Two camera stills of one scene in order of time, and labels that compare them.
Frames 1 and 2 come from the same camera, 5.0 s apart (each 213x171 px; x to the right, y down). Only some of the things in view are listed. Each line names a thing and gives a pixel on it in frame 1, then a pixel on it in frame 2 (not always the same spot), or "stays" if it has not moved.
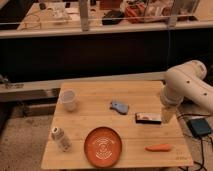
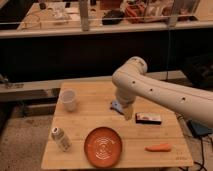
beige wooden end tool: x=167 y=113 -> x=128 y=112
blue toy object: x=120 y=107 stays
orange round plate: x=102 y=147 stays
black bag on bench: x=112 y=17 stays
